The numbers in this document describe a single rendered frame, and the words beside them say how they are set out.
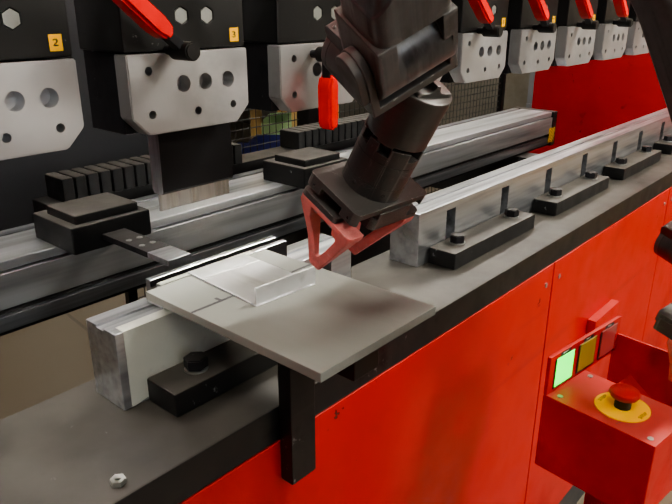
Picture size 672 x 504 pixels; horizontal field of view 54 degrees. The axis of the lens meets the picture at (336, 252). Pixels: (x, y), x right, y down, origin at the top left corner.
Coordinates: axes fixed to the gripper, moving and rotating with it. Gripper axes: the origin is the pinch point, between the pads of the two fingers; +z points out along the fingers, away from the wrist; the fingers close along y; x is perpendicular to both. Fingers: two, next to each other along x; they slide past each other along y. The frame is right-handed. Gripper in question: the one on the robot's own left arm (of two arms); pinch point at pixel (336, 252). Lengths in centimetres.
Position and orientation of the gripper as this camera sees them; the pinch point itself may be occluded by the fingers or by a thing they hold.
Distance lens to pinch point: 66.4
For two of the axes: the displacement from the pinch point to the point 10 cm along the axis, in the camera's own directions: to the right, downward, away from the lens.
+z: -3.6, 7.0, 6.2
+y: -6.8, 2.6, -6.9
